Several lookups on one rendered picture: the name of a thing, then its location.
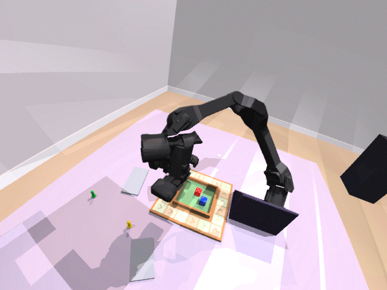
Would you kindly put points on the orange board border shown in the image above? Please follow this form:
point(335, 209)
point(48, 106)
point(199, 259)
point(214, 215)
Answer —
point(194, 214)

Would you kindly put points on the blue die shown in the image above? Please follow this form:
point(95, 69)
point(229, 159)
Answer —
point(203, 201)

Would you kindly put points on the red die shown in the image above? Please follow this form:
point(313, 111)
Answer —
point(198, 192)

